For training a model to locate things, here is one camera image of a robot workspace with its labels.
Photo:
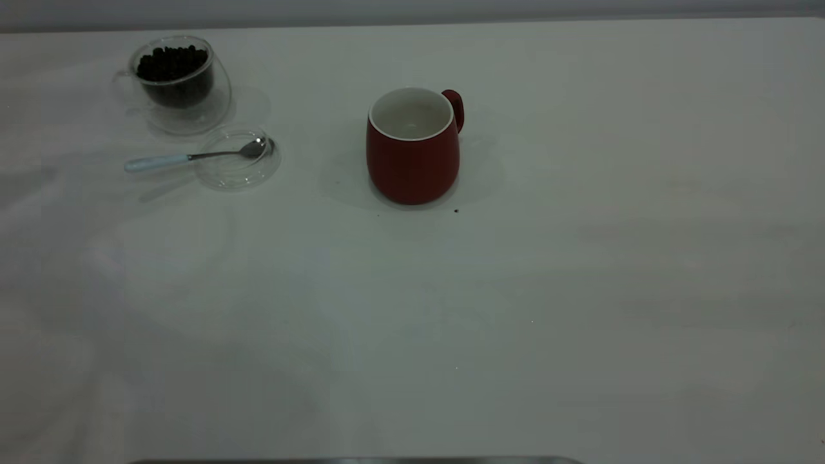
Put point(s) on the red ceramic mug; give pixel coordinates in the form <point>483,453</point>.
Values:
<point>412,167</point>

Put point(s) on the dark coffee beans pile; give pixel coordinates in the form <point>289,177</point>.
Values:
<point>177,64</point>

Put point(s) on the clear glass dish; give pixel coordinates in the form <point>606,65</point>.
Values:
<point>235,174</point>

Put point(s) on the clear double-wall glass cup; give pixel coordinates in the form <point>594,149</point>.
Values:
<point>187,119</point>

